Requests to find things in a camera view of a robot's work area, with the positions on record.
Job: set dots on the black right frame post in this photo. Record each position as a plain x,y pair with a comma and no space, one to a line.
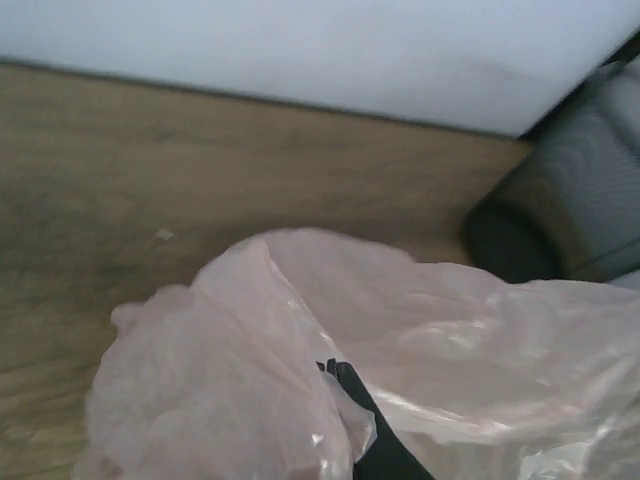
626,52

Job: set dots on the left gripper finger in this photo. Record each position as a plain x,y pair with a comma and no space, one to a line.
386,457

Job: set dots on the pink plastic trash bag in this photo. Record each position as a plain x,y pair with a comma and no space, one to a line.
478,378

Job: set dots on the black mesh trash bin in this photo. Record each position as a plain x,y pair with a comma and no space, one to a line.
570,209

